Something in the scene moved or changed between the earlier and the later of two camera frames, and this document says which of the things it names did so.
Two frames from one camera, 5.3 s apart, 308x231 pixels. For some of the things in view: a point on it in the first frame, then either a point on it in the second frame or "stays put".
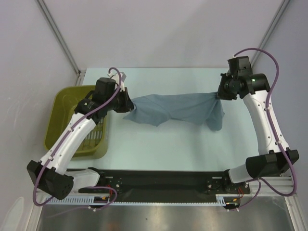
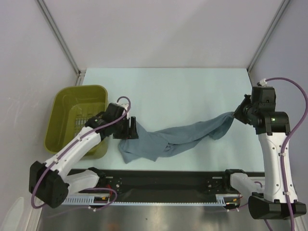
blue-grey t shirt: [198, 108] -> [152, 146]
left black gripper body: [120, 104] -> [121, 130]
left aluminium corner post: [80, 73] stays put
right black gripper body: [226, 90] -> [244, 111]
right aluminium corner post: [255, 59] stays put
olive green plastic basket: [64, 104] stays put
